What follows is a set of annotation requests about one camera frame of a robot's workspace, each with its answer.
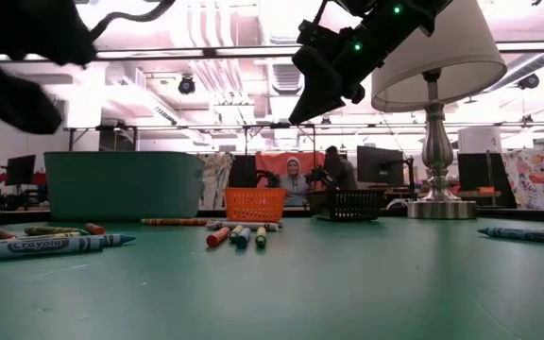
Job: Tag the white patterned cloth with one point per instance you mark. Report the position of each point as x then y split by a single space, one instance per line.
217 179

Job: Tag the yellow-green crayon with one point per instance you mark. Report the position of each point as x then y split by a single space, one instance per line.
235 232

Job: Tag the silver table lamp white shade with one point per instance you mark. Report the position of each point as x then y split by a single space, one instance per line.
442 61

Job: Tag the black mesh basket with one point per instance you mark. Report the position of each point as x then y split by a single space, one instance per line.
352 205

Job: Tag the black computer monitor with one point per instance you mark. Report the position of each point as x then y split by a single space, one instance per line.
380 165
21 170

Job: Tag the orange mesh basket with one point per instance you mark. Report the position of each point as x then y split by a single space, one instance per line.
255 205

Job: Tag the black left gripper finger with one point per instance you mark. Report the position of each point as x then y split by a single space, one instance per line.
7 99

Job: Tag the teal plastic bin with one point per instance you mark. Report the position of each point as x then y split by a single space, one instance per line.
125 184

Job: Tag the floral patterned cloth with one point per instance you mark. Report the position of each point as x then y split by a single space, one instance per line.
536 179

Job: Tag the black metal frame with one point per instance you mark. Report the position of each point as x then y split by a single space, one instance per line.
70 139

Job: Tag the large blue crayon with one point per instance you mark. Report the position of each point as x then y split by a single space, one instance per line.
40 245
527 234

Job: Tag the orange backdrop cloth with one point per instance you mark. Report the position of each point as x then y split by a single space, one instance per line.
267 163

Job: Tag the person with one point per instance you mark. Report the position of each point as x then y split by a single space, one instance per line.
340 170
294 184

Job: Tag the white cylinder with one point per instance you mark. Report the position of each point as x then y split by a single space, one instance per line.
480 140

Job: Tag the silver ventilation duct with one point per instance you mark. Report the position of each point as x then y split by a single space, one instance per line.
279 78

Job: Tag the black ceiling spotlight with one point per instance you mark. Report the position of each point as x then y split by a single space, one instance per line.
186 86
529 81

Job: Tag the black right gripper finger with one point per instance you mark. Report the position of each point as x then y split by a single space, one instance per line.
317 85

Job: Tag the small crayons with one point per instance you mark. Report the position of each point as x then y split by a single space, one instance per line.
55 230

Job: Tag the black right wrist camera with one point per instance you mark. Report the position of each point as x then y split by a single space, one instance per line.
321 35

